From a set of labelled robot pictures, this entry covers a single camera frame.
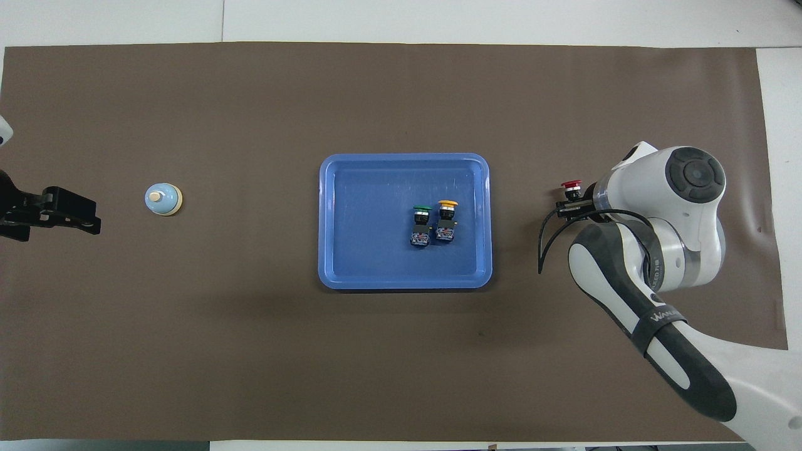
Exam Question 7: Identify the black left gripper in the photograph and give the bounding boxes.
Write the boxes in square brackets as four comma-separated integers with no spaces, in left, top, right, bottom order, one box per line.
[0,170,102,242]

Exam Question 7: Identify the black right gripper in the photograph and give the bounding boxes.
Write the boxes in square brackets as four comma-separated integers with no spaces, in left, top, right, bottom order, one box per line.
[556,180,613,224]

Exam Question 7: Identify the light blue call bell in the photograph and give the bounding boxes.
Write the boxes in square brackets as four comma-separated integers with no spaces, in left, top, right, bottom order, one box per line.
[145,182,184,217]

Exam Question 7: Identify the yellow push button switch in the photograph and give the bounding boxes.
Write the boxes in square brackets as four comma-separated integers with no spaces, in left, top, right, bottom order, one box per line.
[435,200,459,242]

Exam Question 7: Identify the green push button switch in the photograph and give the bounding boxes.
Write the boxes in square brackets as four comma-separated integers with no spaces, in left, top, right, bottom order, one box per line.
[410,205,434,249]

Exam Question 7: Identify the blue plastic tray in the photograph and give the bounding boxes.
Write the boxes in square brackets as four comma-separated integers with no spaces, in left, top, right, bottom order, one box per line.
[318,153,493,290]

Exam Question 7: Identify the brown table mat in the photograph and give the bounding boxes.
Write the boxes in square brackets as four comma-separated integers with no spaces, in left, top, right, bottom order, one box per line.
[0,42,790,442]

